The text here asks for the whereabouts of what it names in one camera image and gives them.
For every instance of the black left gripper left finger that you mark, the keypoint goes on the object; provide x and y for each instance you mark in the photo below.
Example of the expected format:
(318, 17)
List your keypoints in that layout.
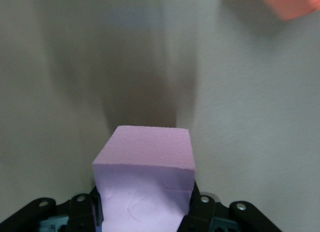
(80, 209)

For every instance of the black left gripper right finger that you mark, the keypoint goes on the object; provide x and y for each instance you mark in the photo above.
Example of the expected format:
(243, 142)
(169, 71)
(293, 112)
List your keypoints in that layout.
(210, 214)

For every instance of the pink foam block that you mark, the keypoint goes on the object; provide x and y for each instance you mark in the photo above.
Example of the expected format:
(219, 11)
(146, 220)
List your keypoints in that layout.
(145, 154)

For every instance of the orange foam block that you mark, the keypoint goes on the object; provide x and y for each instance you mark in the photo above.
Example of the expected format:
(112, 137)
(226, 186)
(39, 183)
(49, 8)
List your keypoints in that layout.
(292, 4)

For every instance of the brown table cover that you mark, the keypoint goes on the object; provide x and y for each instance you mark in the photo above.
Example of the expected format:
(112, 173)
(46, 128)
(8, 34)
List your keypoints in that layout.
(75, 92)

